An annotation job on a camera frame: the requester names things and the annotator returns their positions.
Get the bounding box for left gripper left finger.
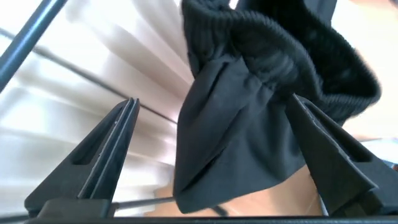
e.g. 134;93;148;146
24;97;141;218

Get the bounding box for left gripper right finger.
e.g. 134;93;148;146
284;93;398;216

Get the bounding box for black shorts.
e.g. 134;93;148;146
172;0;382;215

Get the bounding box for black clothes rack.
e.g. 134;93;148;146
0;0;229;218

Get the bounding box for dark curtain cord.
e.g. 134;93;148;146
0;27;178;125

